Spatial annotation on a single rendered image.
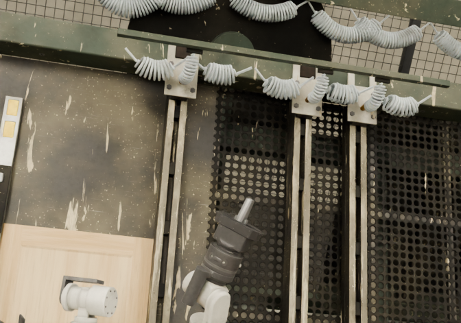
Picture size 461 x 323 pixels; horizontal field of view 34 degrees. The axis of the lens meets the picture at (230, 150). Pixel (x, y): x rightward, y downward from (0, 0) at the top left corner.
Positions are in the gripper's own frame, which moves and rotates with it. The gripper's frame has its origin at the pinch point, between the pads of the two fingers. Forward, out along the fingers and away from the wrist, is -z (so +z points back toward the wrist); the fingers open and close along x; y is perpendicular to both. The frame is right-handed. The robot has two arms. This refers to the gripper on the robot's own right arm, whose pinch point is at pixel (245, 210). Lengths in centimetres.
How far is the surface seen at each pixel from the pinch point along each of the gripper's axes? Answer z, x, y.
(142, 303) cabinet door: 42, 23, 23
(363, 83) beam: -44, 3, 72
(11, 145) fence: 17, 77, 11
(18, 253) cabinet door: 43, 58, 7
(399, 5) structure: -79, 12, 113
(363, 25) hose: -66, 20, 107
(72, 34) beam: -19, 81, 23
